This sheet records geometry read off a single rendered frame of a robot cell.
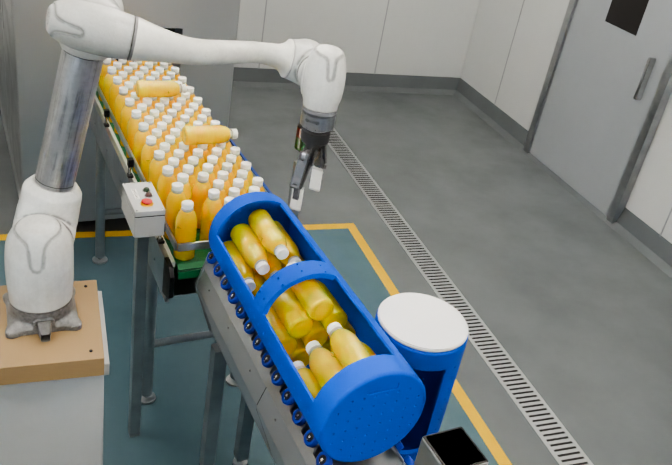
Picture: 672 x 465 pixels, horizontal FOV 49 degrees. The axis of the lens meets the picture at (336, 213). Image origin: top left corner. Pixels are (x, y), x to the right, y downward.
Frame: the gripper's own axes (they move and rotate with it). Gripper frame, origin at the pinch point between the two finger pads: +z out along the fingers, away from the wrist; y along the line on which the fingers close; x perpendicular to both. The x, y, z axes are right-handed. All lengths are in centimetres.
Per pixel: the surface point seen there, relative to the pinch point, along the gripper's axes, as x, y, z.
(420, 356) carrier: 41, -2, 39
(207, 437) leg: -27, -14, 119
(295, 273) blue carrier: 4.5, 11.2, 17.4
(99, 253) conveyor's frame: -146, -111, 134
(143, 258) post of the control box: -61, -18, 54
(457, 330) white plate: 49, -16, 36
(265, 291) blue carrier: -1.7, 15.5, 23.2
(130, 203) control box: -64, -13, 30
